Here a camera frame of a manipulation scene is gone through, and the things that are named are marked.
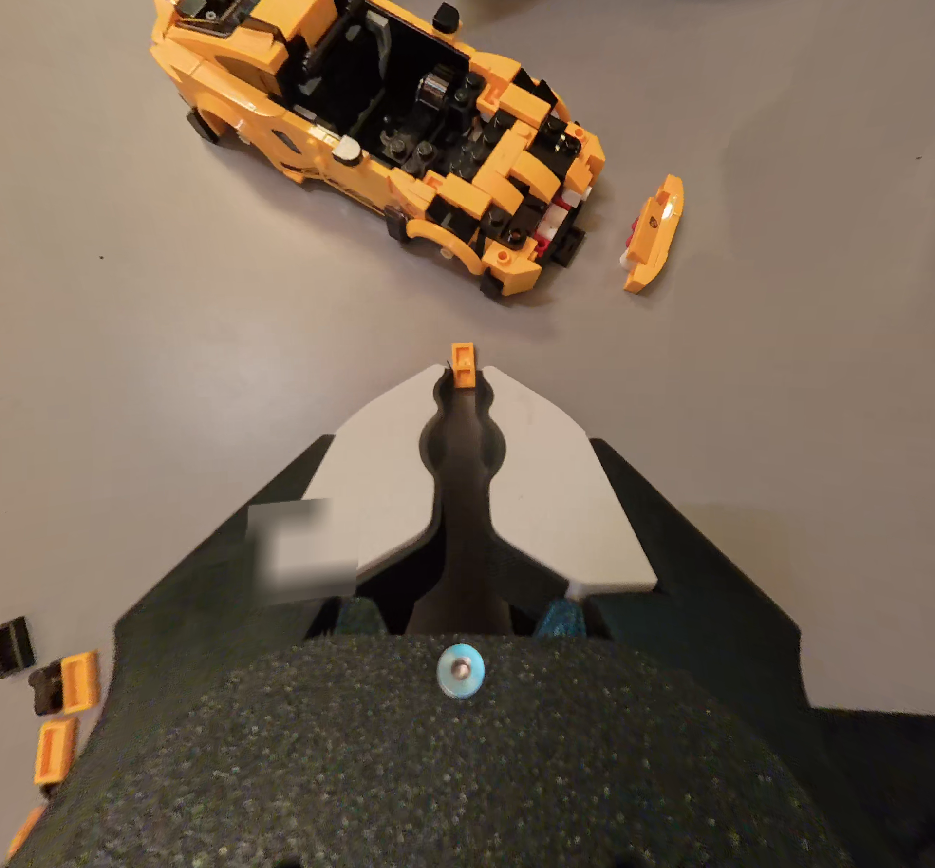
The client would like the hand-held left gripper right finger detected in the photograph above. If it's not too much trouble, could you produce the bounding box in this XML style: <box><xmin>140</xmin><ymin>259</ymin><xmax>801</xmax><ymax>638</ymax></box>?
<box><xmin>478</xmin><ymin>365</ymin><xmax>658</xmax><ymax>635</ymax></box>

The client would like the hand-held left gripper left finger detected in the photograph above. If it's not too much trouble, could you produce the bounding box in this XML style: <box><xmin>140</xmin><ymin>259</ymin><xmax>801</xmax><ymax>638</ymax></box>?
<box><xmin>301</xmin><ymin>364</ymin><xmax>448</xmax><ymax>635</ymax></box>

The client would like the orange lego bumper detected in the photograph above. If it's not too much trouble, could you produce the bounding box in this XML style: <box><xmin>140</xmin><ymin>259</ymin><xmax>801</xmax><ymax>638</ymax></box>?
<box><xmin>618</xmin><ymin>173</ymin><xmax>687</xmax><ymax>296</ymax></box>

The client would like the pile of orange black lego pieces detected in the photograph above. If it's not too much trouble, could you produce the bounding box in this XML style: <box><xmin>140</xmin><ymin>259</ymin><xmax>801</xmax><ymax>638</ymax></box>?
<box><xmin>3</xmin><ymin>649</ymin><xmax>102</xmax><ymax>859</ymax></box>

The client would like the black flat lego tile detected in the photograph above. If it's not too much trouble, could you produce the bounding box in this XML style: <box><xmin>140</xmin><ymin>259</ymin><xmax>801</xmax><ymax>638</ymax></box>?
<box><xmin>0</xmin><ymin>616</ymin><xmax>37</xmax><ymax>678</ymax></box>

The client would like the person's black fleece jacket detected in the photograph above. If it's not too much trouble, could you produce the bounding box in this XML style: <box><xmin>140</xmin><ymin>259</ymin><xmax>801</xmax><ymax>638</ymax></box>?
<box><xmin>802</xmin><ymin>706</ymin><xmax>935</xmax><ymax>868</ymax></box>

